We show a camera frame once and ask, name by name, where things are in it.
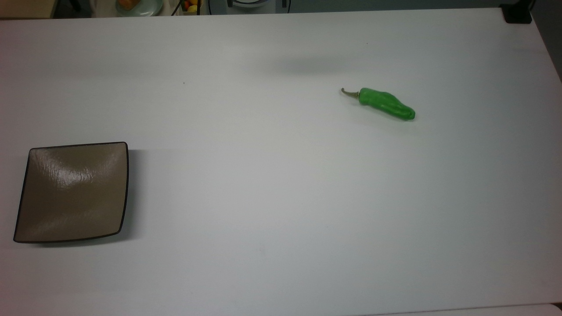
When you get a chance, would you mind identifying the black corner clamp block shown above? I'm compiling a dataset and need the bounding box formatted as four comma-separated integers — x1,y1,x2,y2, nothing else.
501,0,534,24

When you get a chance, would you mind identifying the green chili pepper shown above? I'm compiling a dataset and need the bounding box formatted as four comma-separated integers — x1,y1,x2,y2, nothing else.
341,87,416,122

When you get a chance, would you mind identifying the square brown ceramic plate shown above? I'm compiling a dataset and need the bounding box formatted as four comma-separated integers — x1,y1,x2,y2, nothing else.
13,141,130,244

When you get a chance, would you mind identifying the pale green round plate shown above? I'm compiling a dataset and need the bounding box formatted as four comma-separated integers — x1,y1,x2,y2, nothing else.
115,0,163,18

